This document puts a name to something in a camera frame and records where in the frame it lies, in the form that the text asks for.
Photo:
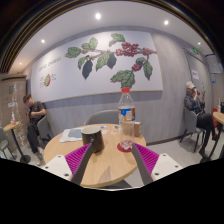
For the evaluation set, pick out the dark drink bottle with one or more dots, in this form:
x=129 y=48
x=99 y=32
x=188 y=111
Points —
x=222 y=107

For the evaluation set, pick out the blue-framed wall notice board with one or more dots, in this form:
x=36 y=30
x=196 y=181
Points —
x=214 y=64

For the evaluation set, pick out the grey chair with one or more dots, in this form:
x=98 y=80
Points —
x=103 y=117
x=3 y=140
x=43 y=126
x=190 y=123

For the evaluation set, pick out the person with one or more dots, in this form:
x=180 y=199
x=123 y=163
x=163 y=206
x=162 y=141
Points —
x=195 y=105
x=35 y=115

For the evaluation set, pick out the round ceiling lights group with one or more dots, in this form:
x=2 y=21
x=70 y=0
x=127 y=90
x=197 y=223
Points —
x=98 y=15

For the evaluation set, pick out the clear red-capped drink bottle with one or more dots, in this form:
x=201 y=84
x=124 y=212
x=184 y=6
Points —
x=126 y=115

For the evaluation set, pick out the coffee plant wall mural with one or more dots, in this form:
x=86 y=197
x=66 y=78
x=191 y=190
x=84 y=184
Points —
x=66 y=80

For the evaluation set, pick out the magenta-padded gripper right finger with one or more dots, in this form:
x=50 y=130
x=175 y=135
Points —
x=150 y=160

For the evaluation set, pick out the flat round red coaster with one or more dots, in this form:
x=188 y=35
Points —
x=120 y=148

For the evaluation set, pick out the black mug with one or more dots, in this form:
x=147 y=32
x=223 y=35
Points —
x=93 y=140

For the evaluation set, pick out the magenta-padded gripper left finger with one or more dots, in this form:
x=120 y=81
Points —
x=75 y=160

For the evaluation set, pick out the green exit sign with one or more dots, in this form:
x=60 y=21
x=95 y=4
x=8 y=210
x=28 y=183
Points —
x=195 y=51

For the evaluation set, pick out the small drink bottle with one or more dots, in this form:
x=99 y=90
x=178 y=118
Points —
x=13 y=118

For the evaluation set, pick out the small brown cardboard box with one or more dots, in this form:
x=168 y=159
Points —
x=137 y=129

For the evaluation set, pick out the small round wooden side table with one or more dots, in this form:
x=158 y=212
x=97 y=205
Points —
x=11 y=126

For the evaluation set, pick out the white paper wall notice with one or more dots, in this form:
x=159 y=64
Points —
x=195 y=74

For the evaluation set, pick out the white paper sheet blue print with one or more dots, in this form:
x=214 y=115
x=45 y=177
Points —
x=71 y=135

